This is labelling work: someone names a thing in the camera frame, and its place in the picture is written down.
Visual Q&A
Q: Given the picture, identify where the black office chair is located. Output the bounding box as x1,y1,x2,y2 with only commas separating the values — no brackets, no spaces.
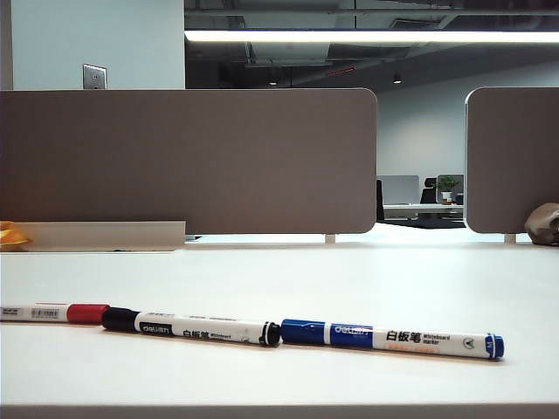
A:
420,175,438,205

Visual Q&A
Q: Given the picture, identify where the white background desk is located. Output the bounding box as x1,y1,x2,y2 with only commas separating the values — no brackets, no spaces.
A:
383,203,466,221

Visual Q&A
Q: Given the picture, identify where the wide brown desk divider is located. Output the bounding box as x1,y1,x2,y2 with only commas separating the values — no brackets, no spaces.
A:
0,88,379,236

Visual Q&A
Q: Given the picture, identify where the long ceiling light strip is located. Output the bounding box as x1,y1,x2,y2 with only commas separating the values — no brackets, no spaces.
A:
183,29,559,45

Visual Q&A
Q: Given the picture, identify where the brown crumpled object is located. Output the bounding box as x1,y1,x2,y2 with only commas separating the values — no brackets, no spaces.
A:
525,202,559,245

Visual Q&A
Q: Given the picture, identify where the small potted green plant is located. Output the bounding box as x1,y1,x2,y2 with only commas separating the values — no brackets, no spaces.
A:
435,175,462,206

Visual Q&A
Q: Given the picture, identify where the metal wall plate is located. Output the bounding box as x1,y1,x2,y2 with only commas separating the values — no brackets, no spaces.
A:
82,63,109,91

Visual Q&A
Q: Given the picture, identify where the yellow crumpled cloth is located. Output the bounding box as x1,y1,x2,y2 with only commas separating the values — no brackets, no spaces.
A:
0,220,36,251

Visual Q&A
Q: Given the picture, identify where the narrow brown desk divider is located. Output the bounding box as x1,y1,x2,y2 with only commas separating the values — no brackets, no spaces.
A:
464,86,559,235

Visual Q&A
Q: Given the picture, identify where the black whiteboard marker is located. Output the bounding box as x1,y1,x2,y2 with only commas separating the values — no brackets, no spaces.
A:
100,306,282,348

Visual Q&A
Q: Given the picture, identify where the red whiteboard marker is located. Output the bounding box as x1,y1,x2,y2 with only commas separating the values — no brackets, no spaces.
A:
0,301,112,326

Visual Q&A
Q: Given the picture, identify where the blue whiteboard marker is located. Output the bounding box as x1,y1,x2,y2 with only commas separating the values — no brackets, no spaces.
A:
279,318,507,361

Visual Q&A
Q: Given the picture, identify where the grey background desk partition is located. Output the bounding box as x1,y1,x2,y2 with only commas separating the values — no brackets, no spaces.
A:
377,174,421,205

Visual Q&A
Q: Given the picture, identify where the grey cable tray lid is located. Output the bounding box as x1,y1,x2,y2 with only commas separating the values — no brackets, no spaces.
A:
25,220,188,253

